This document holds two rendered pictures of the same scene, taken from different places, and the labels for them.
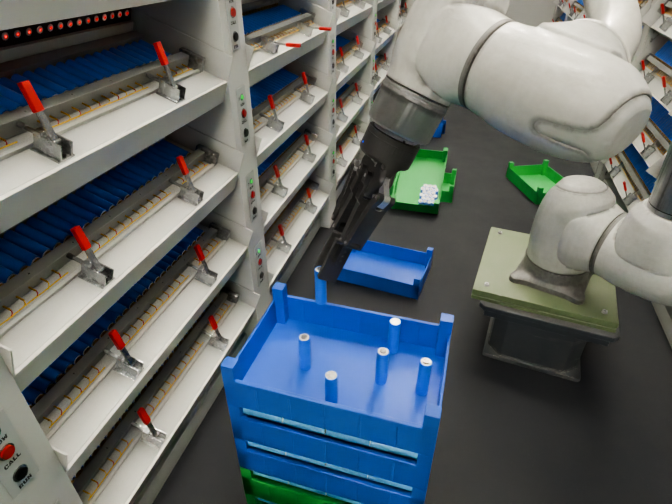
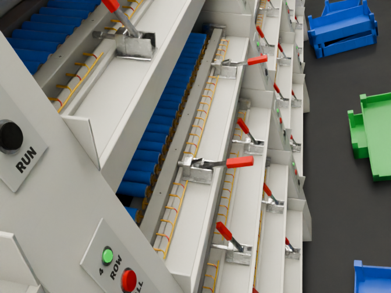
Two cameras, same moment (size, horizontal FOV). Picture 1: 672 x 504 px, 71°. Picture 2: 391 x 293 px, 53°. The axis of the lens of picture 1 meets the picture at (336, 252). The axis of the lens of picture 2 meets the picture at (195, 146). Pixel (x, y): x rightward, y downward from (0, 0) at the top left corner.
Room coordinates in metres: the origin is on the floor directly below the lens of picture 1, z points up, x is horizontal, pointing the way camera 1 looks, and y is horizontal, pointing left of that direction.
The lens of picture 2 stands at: (0.81, 0.06, 1.09)
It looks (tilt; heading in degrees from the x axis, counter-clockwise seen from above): 35 degrees down; 12
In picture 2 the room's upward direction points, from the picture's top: 26 degrees counter-clockwise
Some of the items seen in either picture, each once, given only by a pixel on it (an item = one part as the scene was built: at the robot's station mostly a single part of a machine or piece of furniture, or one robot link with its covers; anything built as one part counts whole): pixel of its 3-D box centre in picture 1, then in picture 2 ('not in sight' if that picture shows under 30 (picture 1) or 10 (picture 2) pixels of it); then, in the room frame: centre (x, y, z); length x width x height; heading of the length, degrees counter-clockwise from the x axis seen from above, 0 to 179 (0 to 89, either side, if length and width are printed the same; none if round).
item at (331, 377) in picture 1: (331, 390); not in sight; (0.44, 0.01, 0.44); 0.02 x 0.02 x 0.06
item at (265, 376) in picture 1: (344, 357); not in sight; (0.50, -0.01, 0.44); 0.30 x 0.20 x 0.08; 73
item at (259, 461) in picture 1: (343, 424); not in sight; (0.50, -0.01, 0.28); 0.30 x 0.20 x 0.08; 73
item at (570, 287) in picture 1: (557, 263); not in sight; (1.01, -0.58, 0.26); 0.22 x 0.18 x 0.06; 146
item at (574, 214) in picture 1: (574, 222); not in sight; (0.99, -0.58, 0.40); 0.18 x 0.16 x 0.22; 37
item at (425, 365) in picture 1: (423, 376); not in sight; (0.47, -0.13, 0.44); 0.02 x 0.02 x 0.06
